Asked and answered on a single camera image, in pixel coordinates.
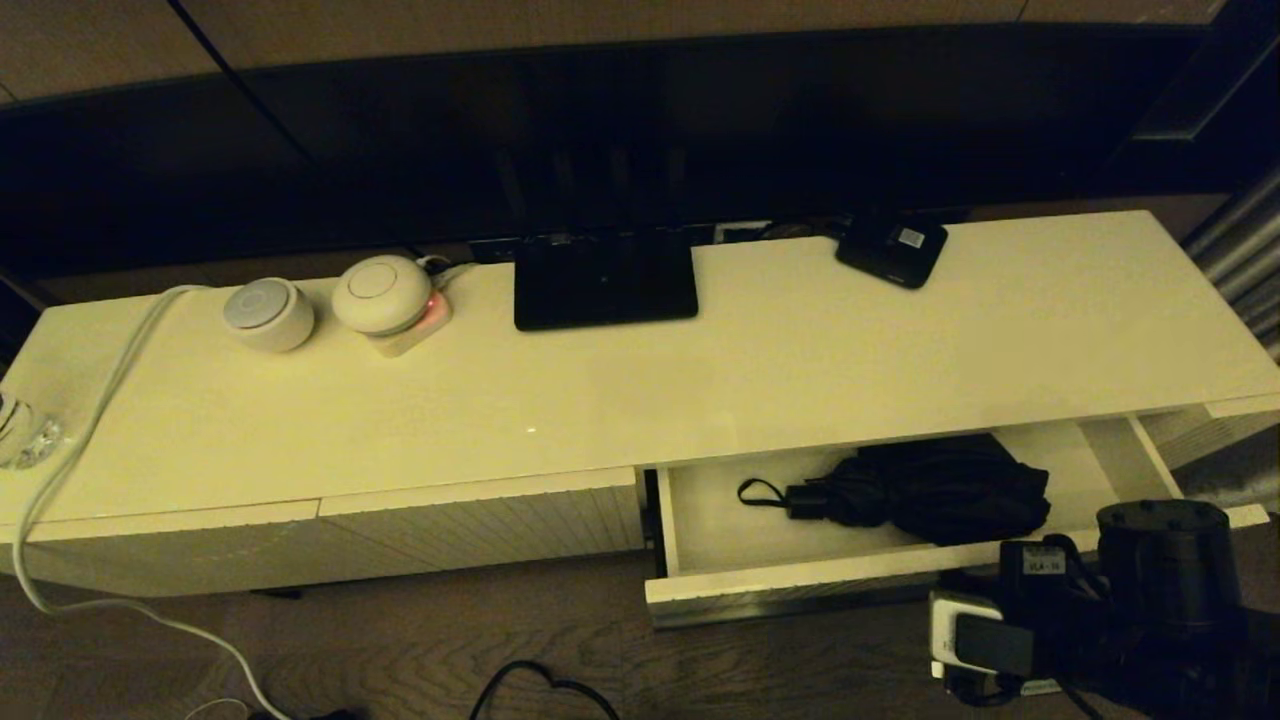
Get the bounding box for black television base plate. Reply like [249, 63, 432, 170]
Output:
[514, 230, 699, 332]

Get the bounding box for white TV cabinet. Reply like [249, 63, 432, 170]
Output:
[0, 210, 1280, 601]

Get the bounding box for thin black wall cable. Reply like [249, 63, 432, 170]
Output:
[168, 0, 426, 256]

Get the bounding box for black flat television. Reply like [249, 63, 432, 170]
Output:
[0, 25, 1280, 281]

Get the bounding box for pale fabric heap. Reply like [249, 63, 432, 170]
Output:
[1180, 430, 1280, 513]

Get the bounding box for black floor cable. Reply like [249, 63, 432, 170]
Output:
[468, 660, 621, 720]

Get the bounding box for clear crystal glass ornament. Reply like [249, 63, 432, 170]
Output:
[0, 392, 63, 471]

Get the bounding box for black umbrella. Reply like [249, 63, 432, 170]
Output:
[738, 433, 1053, 547]

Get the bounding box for grey pleated curtain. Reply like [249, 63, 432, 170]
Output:
[1180, 165, 1280, 361]

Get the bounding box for white ribbed cabinet door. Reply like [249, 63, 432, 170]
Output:
[318, 468, 646, 581]
[0, 500, 323, 599]

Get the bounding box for white round dome device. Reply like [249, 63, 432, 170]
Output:
[331, 254, 434, 337]

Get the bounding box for thick white power cable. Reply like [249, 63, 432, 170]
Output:
[12, 285, 291, 720]

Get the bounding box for white cabinet drawer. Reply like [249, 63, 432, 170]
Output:
[645, 412, 1271, 631]

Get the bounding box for white speaker with grey top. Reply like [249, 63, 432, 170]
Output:
[222, 277, 316, 353]

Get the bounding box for black box with white label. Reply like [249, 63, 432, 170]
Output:
[835, 213, 949, 291]

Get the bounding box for white power strip red light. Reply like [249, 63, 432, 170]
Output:
[370, 290, 454, 358]

